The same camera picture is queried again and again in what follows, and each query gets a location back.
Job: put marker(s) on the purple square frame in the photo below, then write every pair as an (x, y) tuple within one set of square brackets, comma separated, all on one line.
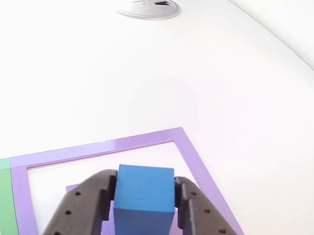
[(20, 192)]

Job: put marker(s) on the small blue cube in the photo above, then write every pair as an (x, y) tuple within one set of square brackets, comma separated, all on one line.
[(146, 187)]

